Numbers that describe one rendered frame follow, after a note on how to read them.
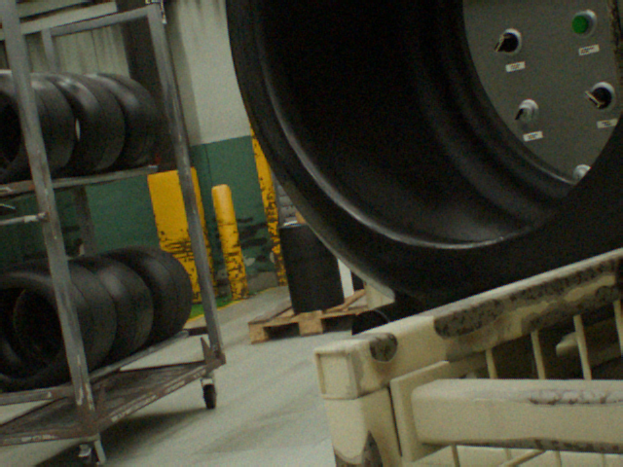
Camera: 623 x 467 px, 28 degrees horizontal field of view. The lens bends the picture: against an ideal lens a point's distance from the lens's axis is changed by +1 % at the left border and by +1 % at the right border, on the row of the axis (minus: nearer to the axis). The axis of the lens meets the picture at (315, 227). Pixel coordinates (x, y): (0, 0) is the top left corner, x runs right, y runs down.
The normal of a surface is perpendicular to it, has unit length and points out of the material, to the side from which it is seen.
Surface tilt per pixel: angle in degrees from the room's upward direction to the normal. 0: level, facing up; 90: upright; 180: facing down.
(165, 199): 90
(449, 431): 90
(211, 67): 90
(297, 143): 63
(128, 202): 90
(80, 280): 50
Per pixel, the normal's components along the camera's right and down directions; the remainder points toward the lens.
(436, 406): -0.70, 0.16
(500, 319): 0.69, -0.09
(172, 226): -0.39, 0.12
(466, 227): 0.32, -0.80
